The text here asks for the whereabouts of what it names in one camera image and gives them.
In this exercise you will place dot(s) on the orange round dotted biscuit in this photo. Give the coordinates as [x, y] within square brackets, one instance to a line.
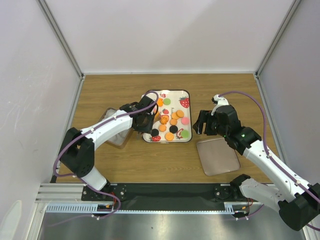
[169, 136]

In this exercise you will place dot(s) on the rose gold cookie tin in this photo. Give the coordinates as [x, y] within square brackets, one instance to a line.
[116, 132]

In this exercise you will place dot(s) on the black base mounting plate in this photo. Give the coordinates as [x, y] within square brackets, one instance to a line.
[179, 194]

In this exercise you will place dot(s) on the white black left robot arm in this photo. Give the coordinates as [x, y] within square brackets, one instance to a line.
[77, 151]

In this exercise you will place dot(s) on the white strawberry print tray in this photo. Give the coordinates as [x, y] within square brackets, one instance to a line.
[180, 100]

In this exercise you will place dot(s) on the aluminium frame post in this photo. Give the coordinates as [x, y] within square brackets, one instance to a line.
[281, 30]
[45, 8]

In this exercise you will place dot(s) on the pink sandwich cookie right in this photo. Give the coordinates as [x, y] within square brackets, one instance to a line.
[185, 120]

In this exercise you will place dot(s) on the black sandwich cookie right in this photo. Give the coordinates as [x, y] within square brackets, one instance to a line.
[173, 129]

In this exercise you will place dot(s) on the orange flower swirl cookie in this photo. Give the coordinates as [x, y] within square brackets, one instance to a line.
[164, 119]

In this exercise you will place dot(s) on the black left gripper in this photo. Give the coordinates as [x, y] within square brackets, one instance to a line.
[148, 128]

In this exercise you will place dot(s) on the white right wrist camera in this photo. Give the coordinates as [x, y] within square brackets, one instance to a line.
[218, 102]

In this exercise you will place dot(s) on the aluminium frame post left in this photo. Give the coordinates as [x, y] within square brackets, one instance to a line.
[45, 8]

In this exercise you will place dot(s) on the orange dotted biscuit top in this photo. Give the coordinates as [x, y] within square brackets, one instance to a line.
[180, 114]

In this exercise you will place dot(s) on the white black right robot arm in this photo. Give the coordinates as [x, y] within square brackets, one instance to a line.
[294, 198]

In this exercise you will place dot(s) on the orange scalloped cookie lower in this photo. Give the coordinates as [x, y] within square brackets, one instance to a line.
[162, 128]

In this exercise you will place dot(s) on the orange dotted biscuit upper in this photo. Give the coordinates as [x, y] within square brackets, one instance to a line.
[174, 116]

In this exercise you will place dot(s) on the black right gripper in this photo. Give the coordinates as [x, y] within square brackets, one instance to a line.
[209, 117]

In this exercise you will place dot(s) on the aluminium frame post right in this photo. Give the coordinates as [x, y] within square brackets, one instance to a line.
[281, 30]

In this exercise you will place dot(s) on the black sandwich cookie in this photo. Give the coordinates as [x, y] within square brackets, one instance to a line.
[154, 132]
[173, 129]

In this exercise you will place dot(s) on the orange scalloped cookie middle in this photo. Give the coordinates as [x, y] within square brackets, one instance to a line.
[173, 122]

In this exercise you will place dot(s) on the rose gold tin lid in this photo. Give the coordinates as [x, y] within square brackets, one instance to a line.
[217, 157]

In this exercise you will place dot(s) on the orange scalloped cookie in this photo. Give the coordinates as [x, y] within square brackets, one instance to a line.
[173, 122]
[162, 128]

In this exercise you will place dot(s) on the black sandwich cookie left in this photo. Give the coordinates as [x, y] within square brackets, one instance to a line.
[154, 132]

